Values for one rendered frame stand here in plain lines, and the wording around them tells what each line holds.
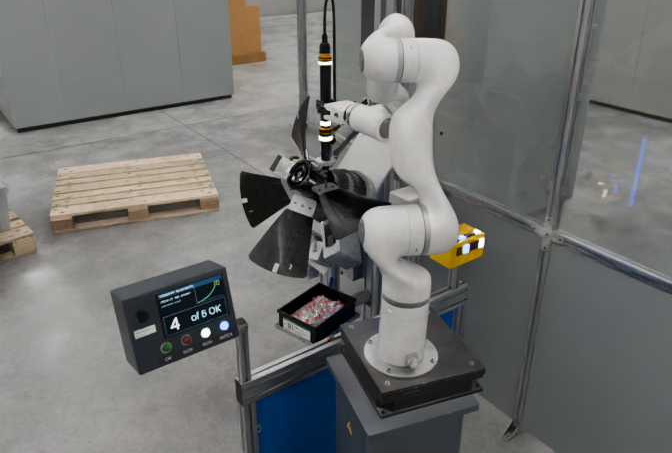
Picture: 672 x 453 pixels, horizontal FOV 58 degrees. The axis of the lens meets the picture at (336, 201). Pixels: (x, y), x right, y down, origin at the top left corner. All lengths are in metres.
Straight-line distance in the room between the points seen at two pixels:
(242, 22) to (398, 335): 8.94
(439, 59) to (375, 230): 0.40
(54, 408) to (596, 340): 2.36
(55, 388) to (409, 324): 2.19
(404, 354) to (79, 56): 6.22
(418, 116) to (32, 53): 6.16
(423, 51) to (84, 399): 2.40
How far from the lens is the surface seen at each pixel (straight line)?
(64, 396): 3.27
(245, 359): 1.75
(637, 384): 2.43
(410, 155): 1.37
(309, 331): 1.96
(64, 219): 4.78
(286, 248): 2.13
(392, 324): 1.51
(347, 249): 2.14
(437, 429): 1.65
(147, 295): 1.48
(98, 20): 7.35
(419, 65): 1.38
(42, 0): 7.21
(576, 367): 2.55
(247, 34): 10.28
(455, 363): 1.63
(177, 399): 3.09
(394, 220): 1.37
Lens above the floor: 2.02
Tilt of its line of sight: 24 degrees down
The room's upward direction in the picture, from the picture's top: straight up
